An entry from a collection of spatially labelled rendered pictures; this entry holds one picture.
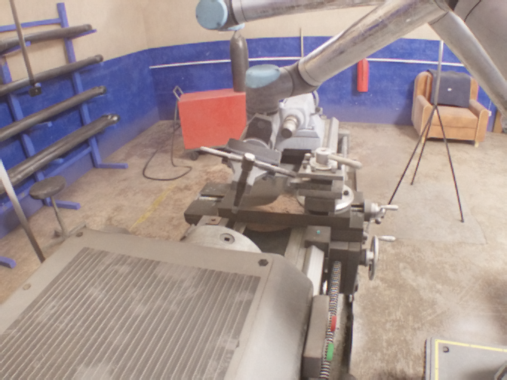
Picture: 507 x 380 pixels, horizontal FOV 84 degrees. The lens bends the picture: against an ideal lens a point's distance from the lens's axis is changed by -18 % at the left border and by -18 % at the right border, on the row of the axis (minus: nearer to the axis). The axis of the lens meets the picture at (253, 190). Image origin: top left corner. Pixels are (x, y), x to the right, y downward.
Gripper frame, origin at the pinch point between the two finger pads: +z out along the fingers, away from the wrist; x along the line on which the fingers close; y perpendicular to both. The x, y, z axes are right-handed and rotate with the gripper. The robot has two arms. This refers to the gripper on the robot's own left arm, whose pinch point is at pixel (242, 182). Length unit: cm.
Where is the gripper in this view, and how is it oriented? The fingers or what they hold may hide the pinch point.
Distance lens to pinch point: 71.6
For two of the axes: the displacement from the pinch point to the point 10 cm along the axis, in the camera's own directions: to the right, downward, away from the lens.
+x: -9.6, -2.9, 0.0
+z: -1.7, 5.6, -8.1
